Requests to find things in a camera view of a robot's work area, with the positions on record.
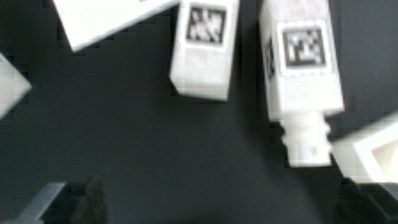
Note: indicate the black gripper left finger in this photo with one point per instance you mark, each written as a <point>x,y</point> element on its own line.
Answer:
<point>67,204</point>

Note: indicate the white table leg tilted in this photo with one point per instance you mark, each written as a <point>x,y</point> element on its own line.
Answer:
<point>15,86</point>

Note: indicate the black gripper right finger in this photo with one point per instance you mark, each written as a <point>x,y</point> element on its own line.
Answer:
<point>367,203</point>

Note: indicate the white square tabletop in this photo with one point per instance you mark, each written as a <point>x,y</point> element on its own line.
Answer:
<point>99,17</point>

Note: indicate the white table leg lying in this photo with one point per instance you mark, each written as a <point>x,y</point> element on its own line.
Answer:
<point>206,48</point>

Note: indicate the white table leg with tag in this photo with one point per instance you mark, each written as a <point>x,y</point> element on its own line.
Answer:
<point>305,95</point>

